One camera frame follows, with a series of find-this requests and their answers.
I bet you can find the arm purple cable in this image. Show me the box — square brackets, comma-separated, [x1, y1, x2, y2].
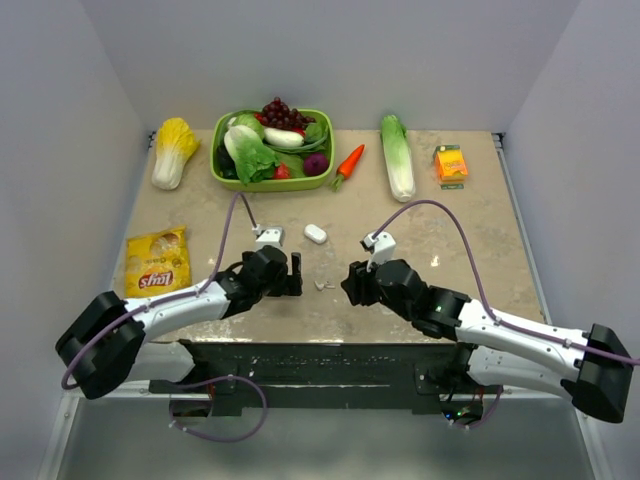
[372, 199, 640, 366]
[60, 191, 261, 391]

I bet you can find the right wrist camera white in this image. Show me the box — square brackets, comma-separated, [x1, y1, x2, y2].
[361, 231, 396, 272]

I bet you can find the yellow lays chips bag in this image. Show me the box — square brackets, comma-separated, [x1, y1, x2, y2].
[124, 225, 192, 298]

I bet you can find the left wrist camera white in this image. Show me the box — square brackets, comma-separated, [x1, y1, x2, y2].
[252, 225, 285, 250]

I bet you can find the orange juice carton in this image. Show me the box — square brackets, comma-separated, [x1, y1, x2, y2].
[433, 144, 468, 189]

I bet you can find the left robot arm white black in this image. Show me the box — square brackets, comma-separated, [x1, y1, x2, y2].
[55, 246, 303, 400]

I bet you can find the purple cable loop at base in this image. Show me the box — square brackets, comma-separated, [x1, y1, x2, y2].
[168, 377, 268, 443]

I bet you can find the yellow napa cabbage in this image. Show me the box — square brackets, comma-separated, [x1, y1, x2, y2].
[151, 117, 201, 190]

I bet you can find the red grape bunch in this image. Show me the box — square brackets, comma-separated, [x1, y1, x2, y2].
[254, 97, 316, 130]

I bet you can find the green lettuce in basket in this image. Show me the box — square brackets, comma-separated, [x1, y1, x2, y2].
[224, 125, 280, 185]

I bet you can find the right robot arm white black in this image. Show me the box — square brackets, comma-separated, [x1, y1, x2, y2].
[341, 260, 634, 424]

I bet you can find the white earbud charging case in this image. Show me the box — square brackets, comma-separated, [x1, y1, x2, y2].
[303, 224, 328, 245]

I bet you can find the white radish in basket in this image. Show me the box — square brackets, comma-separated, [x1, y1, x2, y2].
[264, 127, 305, 148]

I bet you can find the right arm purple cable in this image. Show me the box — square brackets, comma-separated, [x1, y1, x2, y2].
[372, 199, 640, 366]

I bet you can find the orange toy carrot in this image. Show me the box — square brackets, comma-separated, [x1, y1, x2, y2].
[330, 144, 365, 192]

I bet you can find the red strawberry in basket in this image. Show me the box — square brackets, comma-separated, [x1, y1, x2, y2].
[272, 163, 291, 180]

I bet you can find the purple onion in basket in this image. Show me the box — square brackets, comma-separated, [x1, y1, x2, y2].
[303, 152, 329, 177]

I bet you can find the green plastic basket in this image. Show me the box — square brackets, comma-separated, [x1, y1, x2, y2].
[208, 108, 335, 193]

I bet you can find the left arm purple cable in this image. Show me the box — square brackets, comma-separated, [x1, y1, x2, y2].
[60, 191, 261, 391]

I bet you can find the green white napa cabbage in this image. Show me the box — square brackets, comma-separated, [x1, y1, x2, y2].
[380, 115, 415, 203]

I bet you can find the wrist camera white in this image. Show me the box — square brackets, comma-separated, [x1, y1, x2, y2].
[361, 231, 396, 272]
[252, 225, 285, 250]

